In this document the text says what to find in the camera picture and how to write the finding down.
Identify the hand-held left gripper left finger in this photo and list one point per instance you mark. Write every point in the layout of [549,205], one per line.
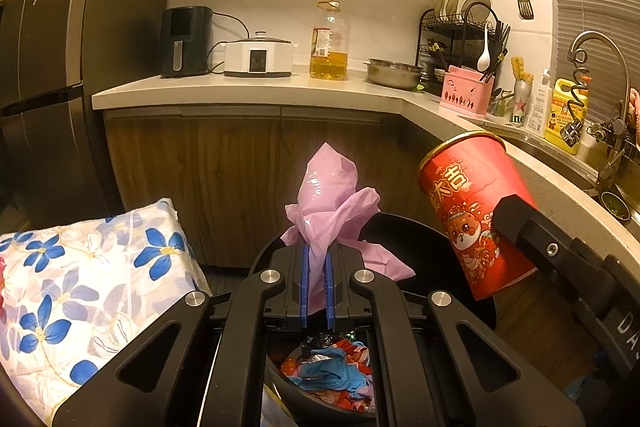
[303,287]

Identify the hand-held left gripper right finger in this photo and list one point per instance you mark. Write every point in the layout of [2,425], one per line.
[329,292]

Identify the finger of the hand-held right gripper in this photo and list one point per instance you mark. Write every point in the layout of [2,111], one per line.
[525,222]

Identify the red printed cardboard can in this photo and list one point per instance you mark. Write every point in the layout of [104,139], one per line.
[460,197]

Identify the blue disposable glove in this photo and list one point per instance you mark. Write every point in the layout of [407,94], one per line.
[580,388]
[330,369]

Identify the pink plastic bag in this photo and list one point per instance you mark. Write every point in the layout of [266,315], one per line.
[325,187]

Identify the black trash bin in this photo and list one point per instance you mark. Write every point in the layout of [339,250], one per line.
[425,247]

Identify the steel kitchen sink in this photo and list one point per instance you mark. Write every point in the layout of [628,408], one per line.
[565,157]

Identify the green white beverage can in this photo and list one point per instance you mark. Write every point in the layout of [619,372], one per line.
[519,107]

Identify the white plastic bottle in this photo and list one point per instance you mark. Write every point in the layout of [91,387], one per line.
[537,107]

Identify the yellow detergent bottle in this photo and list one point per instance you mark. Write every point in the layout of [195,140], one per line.
[562,107]

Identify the wooden lower cabinets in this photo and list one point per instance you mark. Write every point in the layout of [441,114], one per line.
[225,177]

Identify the pink utensil holder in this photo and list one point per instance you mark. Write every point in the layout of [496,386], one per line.
[465,92]

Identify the white ladle spoon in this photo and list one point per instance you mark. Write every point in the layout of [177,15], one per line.
[483,59]

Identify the bundle of black chopsticks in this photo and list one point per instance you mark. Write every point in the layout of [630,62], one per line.
[500,42]

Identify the stainless steel bowl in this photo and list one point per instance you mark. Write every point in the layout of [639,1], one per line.
[392,74]

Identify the steel kitchen faucet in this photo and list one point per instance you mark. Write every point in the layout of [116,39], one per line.
[595,36]

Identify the pale stone countertop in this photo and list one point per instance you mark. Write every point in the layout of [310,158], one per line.
[250,89]

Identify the blue floral tablecloth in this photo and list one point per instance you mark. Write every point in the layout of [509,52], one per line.
[75,287]

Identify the cooking oil bottle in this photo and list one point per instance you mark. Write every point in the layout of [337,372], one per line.
[329,57]

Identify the white electric cooker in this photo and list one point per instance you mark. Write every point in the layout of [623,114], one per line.
[257,57]

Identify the black air fryer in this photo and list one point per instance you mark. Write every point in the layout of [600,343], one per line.
[187,42]

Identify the dark steel refrigerator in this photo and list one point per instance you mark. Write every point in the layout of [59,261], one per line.
[50,57]

